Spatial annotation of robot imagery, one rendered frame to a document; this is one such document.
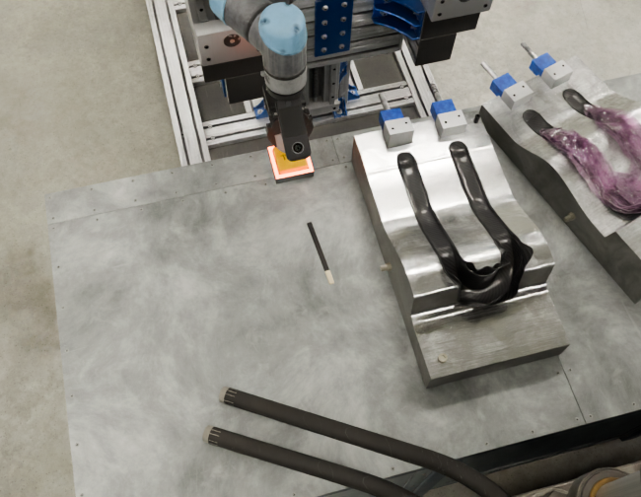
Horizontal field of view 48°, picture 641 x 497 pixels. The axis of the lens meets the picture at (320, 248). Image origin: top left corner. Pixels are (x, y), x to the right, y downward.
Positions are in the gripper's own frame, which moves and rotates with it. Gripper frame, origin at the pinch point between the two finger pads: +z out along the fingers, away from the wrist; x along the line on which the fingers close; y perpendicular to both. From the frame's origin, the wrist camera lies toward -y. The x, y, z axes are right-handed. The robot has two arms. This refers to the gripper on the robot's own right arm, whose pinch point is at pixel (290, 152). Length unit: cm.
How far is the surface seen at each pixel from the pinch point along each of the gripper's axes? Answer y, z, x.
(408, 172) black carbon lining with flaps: -12.2, -3.6, -20.7
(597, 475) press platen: -75, -19, -26
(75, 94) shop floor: 98, 84, 57
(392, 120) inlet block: -2.6, -7.6, -20.0
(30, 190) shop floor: 61, 84, 76
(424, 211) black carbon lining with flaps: -21.0, -3.1, -21.1
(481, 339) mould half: -47, -1, -23
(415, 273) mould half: -35.2, -8.8, -14.0
